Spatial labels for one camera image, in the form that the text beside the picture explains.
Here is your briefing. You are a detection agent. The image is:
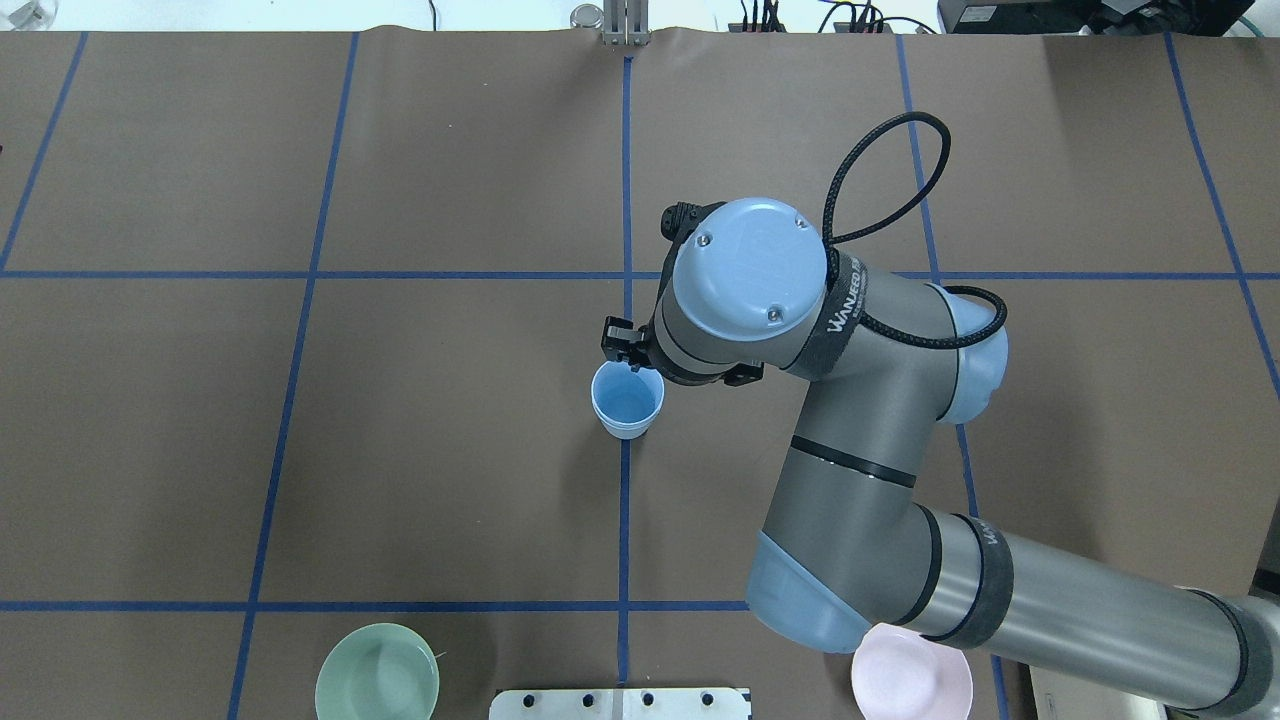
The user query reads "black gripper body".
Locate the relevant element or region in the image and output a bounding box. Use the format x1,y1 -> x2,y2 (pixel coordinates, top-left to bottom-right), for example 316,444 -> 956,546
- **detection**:
600,316 -> 765,387

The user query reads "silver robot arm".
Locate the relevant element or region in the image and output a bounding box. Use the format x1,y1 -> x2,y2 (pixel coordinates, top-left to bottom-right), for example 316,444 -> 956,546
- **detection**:
602,199 -> 1277,719

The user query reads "small metal can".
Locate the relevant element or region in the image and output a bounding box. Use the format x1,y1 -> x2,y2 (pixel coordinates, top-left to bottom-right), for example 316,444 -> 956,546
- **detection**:
570,3 -> 605,29

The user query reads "pink plastic bowl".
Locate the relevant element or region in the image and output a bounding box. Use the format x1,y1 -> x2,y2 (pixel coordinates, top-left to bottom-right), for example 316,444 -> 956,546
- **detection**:
850,623 -> 974,719

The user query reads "green plastic bowl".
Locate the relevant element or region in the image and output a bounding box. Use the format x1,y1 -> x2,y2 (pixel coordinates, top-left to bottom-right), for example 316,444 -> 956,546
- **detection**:
314,623 -> 442,719

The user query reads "cream white toaster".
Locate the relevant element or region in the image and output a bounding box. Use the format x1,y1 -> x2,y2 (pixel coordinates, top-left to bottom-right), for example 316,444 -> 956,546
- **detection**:
1029,666 -> 1189,719

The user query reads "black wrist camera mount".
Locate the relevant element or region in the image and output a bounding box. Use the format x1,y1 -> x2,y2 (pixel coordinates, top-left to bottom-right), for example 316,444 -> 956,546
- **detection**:
660,202 -> 724,251

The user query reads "aluminium frame post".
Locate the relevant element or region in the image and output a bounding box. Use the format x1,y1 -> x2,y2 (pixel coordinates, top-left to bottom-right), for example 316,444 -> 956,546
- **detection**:
600,0 -> 652,47

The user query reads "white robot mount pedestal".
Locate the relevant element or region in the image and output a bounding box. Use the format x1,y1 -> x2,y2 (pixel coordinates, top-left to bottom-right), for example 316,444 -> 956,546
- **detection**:
488,687 -> 754,719

